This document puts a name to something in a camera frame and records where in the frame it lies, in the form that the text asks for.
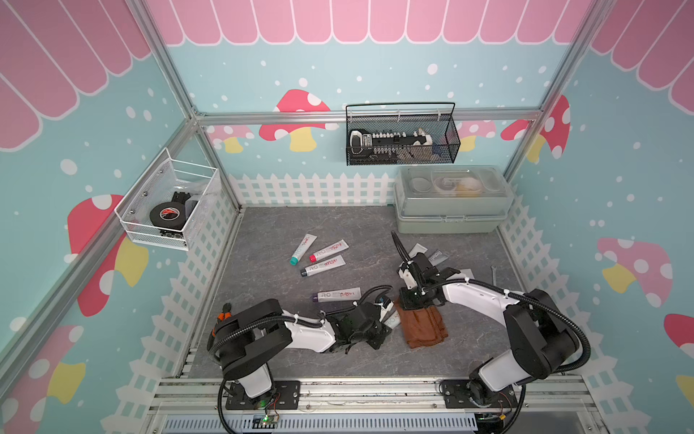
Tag white wire basket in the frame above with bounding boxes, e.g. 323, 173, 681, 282
114, 149, 222, 251

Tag white R&O tube red scribble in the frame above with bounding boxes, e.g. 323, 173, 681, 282
408, 243, 428, 258

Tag white R&O purple cap tube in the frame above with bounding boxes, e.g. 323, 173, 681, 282
312, 288, 361, 303

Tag white green cap toothpaste tube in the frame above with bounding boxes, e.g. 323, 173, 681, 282
384, 311, 401, 330

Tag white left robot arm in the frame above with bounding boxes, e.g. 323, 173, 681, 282
206, 293, 396, 403

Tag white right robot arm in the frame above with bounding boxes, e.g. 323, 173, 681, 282
397, 253, 591, 407

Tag silver purple Protetix toothpaste tube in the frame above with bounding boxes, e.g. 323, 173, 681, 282
428, 250, 449, 267

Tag black wire mesh basket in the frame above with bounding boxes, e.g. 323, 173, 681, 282
344, 102, 461, 166

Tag brown cloth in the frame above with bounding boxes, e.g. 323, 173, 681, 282
395, 301, 448, 349

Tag black tape roll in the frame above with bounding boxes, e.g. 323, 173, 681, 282
149, 202, 187, 231

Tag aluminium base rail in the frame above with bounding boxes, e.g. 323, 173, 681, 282
141, 375, 608, 433

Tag white dark cap toothpaste tube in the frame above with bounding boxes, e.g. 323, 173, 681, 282
300, 255, 346, 277

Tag green plastic storage box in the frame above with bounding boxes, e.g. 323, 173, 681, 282
394, 166, 515, 234

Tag orange black pliers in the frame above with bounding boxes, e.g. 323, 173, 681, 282
211, 302, 232, 337

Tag white pink cap toothpaste tube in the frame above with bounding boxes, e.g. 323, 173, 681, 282
310, 240, 349, 263

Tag far left green cap tube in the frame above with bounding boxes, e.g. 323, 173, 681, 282
290, 233, 316, 266

